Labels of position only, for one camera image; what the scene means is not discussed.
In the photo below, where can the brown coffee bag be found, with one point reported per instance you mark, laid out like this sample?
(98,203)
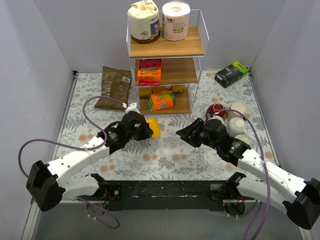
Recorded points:
(115,84)

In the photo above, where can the orange red sponge pack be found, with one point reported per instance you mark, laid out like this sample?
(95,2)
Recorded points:
(149,72)

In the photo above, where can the yellow mug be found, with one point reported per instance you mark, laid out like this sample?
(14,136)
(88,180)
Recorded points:
(154,126)

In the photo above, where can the clear acrylic tray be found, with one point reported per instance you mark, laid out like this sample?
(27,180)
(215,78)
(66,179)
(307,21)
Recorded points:
(213,157)

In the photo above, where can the black green box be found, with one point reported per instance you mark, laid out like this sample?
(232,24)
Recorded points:
(231,74)

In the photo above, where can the white speckled mug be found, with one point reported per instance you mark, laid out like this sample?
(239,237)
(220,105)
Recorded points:
(236,126)

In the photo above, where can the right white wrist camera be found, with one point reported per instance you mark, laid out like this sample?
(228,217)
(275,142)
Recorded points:
(218,112)

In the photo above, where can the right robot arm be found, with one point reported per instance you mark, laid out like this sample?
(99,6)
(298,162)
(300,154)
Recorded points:
(297,197)

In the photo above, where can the pale green mug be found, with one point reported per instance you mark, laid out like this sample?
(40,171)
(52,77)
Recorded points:
(243,138)

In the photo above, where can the orange yellow green sponge pack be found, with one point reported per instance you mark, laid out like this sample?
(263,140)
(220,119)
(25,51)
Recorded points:
(161,100)

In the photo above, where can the cream mug upside down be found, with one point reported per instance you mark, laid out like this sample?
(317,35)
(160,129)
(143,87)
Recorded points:
(238,106)

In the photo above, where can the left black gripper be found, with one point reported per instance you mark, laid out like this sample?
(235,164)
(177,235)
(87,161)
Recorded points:
(144,127)

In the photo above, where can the beige wrapped toilet paper roll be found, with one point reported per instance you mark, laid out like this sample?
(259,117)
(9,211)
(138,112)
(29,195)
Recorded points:
(144,21)

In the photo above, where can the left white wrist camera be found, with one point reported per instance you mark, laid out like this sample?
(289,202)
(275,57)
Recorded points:
(131,107)

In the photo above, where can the white wrapped toilet paper roll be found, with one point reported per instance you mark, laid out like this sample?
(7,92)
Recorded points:
(175,20)

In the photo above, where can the dark red mug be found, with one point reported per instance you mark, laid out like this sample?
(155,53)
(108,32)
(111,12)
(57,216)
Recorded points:
(211,107)

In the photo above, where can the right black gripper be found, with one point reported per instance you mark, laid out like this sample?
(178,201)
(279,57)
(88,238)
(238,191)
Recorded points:
(193,133)

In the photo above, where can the floral table mat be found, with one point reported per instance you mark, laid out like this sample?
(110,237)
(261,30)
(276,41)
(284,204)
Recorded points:
(166,157)

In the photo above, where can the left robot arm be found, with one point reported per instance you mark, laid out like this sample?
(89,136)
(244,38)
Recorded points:
(49,183)

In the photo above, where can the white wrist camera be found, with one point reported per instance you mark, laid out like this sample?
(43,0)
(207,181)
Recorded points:
(131,107)
(218,112)

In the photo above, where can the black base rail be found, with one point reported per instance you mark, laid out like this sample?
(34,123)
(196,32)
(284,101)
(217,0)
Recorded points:
(165,195)

